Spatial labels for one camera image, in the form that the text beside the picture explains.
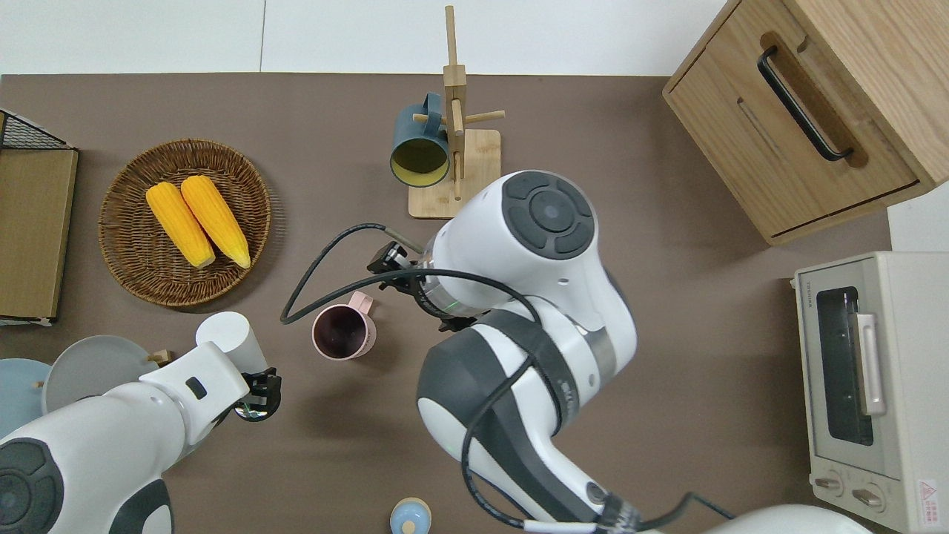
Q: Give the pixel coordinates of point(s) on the pink ribbed mug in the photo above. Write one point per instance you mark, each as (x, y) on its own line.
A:
(342, 334)

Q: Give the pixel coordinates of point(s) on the brown wicker basket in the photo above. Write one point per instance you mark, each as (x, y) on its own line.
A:
(148, 274)

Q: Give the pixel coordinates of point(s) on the wooden mug tree stand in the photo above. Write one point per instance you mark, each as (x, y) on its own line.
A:
(478, 167)

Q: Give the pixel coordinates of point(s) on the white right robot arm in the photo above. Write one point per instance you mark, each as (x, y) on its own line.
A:
(519, 245)

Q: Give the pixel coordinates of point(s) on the dark blue mug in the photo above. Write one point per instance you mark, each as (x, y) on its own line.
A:
(419, 156)

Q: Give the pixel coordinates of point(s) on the yellow corn cob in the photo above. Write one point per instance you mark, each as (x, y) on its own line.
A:
(215, 219)
(180, 224)

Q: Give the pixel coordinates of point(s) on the white toaster oven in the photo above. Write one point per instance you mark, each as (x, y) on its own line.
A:
(912, 356)

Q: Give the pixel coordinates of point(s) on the light blue plate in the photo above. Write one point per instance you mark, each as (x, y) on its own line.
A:
(18, 393)

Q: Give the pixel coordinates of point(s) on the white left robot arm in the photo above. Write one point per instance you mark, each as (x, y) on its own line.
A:
(89, 437)

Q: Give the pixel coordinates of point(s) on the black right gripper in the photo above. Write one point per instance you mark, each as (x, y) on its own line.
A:
(389, 258)

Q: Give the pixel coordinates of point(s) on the wooden plate rack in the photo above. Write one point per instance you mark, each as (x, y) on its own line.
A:
(161, 357)

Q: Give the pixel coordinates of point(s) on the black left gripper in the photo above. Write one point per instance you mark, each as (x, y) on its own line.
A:
(248, 386)

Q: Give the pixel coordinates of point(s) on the brown table mat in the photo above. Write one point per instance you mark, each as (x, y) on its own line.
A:
(704, 334)

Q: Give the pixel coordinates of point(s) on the grey plate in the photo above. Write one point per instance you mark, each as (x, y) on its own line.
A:
(93, 371)

